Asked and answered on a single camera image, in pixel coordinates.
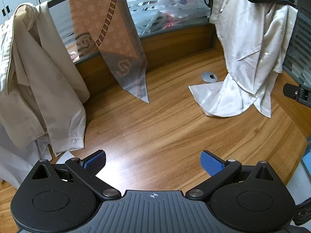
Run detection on beige shirt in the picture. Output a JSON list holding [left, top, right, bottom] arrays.
[[0, 1, 90, 157]]

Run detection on grey cable grommet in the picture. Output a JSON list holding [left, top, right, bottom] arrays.
[[201, 71, 218, 82]]

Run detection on cream satin shirt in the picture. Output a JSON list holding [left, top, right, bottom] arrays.
[[189, 0, 299, 119]]

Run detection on light blue object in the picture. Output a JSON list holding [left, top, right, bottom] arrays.
[[300, 141, 311, 168]]

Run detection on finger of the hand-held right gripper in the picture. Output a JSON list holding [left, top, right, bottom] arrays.
[[284, 83, 311, 108]]

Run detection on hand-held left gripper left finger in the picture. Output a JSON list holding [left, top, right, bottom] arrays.
[[23, 150, 122, 201]]

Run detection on black woven strap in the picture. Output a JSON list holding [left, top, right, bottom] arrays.
[[293, 199, 311, 227]]

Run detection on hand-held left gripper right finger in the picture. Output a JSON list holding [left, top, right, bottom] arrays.
[[185, 150, 283, 201]]

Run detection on glass and wood desk partition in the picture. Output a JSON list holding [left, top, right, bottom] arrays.
[[272, 5, 311, 136], [47, 0, 215, 96]]

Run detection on orange patterned scarf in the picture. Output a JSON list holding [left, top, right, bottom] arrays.
[[69, 0, 149, 103]]

